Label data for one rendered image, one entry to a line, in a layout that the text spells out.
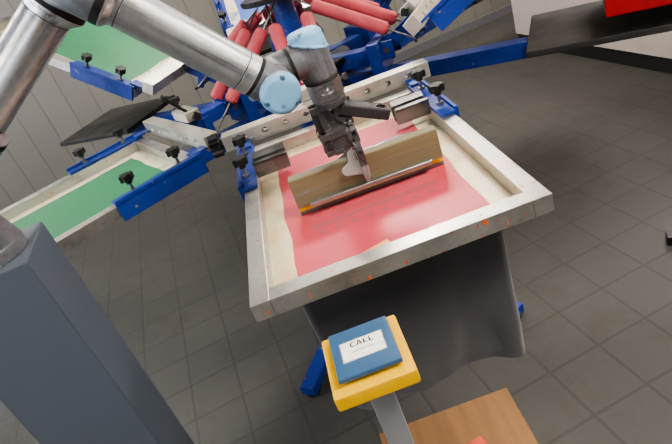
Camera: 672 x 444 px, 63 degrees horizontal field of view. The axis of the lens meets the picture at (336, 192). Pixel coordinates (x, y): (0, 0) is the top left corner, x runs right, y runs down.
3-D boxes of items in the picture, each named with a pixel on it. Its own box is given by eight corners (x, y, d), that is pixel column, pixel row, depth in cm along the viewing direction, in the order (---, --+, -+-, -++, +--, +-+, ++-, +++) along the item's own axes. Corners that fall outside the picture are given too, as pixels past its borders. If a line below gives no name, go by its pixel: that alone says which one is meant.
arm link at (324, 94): (335, 69, 119) (342, 78, 112) (342, 88, 121) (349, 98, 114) (303, 82, 119) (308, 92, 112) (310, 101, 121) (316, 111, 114)
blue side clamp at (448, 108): (463, 129, 144) (457, 105, 141) (445, 136, 144) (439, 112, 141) (427, 98, 170) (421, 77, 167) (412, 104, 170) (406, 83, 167)
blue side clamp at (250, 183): (265, 203, 143) (255, 181, 140) (247, 210, 143) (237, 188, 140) (260, 160, 170) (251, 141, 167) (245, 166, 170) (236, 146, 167)
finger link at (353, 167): (349, 189, 125) (334, 153, 123) (373, 180, 125) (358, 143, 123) (351, 193, 122) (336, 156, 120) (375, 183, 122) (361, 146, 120)
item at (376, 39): (428, 72, 194) (420, 40, 188) (220, 150, 193) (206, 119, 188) (375, 34, 266) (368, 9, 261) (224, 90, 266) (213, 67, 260)
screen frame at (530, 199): (555, 210, 100) (552, 193, 99) (257, 323, 100) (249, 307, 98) (422, 95, 170) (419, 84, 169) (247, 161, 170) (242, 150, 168)
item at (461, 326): (532, 355, 128) (500, 203, 108) (352, 423, 127) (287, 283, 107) (525, 346, 130) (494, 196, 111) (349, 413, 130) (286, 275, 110)
